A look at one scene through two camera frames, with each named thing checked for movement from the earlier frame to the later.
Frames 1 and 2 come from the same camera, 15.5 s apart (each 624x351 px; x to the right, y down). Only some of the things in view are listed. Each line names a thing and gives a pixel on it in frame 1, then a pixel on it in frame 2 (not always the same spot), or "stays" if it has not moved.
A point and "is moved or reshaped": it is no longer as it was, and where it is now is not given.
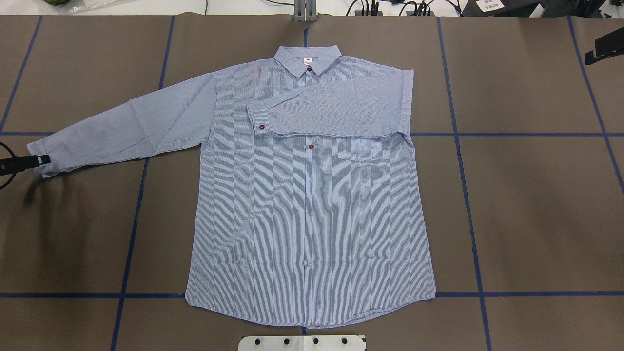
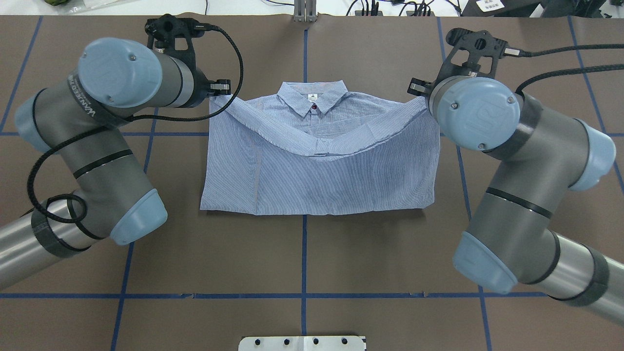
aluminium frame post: x=305 y=10 stays
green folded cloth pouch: x=57 y=2 stays
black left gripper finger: x=12 y=165 to x=222 y=87
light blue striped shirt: x=309 y=210 is moved or reshaped
